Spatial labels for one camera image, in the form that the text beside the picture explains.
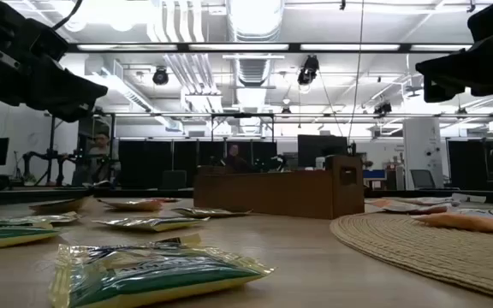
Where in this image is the black partition screen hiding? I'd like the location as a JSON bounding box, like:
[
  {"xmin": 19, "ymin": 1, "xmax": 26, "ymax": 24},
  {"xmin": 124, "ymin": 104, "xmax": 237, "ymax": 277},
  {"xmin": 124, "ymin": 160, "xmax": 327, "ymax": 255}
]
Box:
[
  {"xmin": 117, "ymin": 139, "xmax": 280, "ymax": 191},
  {"xmin": 447, "ymin": 139, "xmax": 490, "ymax": 192}
]

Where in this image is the grey office chair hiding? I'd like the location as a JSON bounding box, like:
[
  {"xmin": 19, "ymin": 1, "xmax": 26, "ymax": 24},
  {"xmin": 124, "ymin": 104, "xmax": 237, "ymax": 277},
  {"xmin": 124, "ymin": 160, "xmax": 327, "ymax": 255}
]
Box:
[{"xmin": 409, "ymin": 169, "xmax": 438, "ymax": 191}]

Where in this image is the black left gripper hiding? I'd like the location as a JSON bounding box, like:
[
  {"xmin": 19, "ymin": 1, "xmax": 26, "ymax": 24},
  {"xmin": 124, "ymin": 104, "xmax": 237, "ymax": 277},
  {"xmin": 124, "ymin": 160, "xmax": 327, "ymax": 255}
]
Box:
[{"xmin": 0, "ymin": 0, "xmax": 109, "ymax": 124}]

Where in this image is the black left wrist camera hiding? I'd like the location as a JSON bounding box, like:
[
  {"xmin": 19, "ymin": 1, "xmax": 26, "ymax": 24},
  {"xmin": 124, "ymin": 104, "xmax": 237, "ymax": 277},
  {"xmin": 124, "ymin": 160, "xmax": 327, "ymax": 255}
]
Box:
[{"xmin": 27, "ymin": 26, "xmax": 70, "ymax": 65}]

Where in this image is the silver ventilation duct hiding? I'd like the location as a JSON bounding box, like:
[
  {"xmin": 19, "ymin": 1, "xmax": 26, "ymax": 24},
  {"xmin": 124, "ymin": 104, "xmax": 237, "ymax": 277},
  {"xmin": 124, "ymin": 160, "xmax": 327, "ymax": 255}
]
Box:
[{"xmin": 227, "ymin": 0, "xmax": 285, "ymax": 89}]

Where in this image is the wooden compartment tea box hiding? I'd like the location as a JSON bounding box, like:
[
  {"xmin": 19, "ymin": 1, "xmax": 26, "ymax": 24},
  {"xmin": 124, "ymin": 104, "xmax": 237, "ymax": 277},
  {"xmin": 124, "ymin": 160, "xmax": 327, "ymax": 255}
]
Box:
[{"xmin": 193, "ymin": 154, "xmax": 365, "ymax": 221}]

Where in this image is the green yellow tea packet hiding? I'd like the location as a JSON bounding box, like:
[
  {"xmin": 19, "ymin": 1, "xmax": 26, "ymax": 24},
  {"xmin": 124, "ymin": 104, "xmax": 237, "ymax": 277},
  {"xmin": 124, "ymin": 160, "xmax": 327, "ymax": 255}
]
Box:
[
  {"xmin": 0, "ymin": 226, "xmax": 62, "ymax": 252},
  {"xmin": 0, "ymin": 210, "xmax": 80, "ymax": 228},
  {"xmin": 92, "ymin": 216, "xmax": 211, "ymax": 234},
  {"xmin": 48, "ymin": 233, "xmax": 276, "ymax": 308},
  {"xmin": 169, "ymin": 206, "xmax": 254, "ymax": 219}
]

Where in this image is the black ceiling-mounted camera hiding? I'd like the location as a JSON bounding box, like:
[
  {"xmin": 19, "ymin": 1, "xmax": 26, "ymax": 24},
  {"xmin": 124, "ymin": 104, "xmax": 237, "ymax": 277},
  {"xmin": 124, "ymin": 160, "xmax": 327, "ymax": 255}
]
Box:
[
  {"xmin": 151, "ymin": 66, "xmax": 170, "ymax": 86},
  {"xmin": 373, "ymin": 101, "xmax": 394, "ymax": 116},
  {"xmin": 296, "ymin": 54, "xmax": 321, "ymax": 86}
]

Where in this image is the person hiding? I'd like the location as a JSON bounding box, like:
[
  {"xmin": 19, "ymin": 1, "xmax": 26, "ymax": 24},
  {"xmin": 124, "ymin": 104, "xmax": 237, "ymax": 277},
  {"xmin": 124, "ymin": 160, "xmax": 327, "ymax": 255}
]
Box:
[
  {"xmin": 223, "ymin": 143, "xmax": 252, "ymax": 174},
  {"xmin": 86, "ymin": 132, "xmax": 122, "ymax": 187}
]

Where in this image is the white pillar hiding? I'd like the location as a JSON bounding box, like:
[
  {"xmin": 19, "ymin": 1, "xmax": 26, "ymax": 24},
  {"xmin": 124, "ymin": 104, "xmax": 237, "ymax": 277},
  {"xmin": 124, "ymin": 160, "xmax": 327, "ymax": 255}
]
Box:
[{"xmin": 402, "ymin": 117, "xmax": 444, "ymax": 191}]

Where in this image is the round woven straw placemat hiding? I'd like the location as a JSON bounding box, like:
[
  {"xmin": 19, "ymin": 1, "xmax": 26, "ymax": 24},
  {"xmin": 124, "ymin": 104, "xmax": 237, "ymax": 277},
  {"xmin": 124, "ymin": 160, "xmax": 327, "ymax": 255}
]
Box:
[{"xmin": 330, "ymin": 209, "xmax": 493, "ymax": 303}]

